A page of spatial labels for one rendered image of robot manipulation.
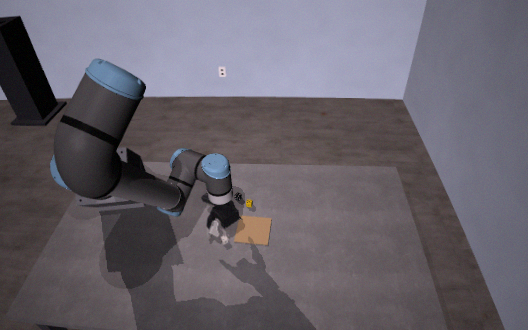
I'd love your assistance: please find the tan square mat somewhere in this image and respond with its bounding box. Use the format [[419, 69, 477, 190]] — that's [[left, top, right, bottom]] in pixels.
[[234, 215, 272, 245]]

